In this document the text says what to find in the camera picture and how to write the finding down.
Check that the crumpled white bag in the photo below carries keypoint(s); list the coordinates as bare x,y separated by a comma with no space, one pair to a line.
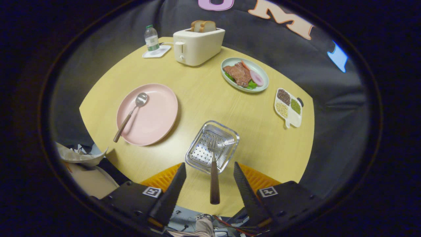
79,156

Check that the pink ham slice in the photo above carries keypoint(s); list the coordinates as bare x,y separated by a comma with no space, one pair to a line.
257,78

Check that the toast bread slice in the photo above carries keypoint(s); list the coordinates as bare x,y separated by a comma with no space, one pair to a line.
195,25
209,26

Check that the white divided grain dish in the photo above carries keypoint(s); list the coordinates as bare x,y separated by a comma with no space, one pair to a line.
294,120

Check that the pale green oval plate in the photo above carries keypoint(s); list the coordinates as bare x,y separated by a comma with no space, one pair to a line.
260,70

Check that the green lettuce leaf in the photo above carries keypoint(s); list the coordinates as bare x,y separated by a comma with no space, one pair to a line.
251,85

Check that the cream white toaster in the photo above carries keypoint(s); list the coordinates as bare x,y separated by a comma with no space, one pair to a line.
200,47

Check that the clear plastic water bottle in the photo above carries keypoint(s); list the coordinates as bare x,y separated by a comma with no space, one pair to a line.
152,41

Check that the white square coaster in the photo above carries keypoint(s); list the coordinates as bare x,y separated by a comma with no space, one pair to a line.
162,52

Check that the pink round plate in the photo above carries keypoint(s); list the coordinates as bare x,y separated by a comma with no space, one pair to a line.
154,115

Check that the beige bin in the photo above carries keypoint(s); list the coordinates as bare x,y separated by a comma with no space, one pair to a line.
92,181

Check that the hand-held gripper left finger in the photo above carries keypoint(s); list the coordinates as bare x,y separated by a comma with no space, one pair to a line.
171,194

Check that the clear drainer basket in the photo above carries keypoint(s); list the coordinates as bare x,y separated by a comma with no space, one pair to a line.
200,151

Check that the brown meat steak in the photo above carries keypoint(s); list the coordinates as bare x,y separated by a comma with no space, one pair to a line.
238,74

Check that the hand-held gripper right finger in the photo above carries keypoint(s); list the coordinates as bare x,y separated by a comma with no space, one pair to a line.
248,194

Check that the orange carrot strip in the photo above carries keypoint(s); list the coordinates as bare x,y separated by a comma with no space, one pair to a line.
245,65

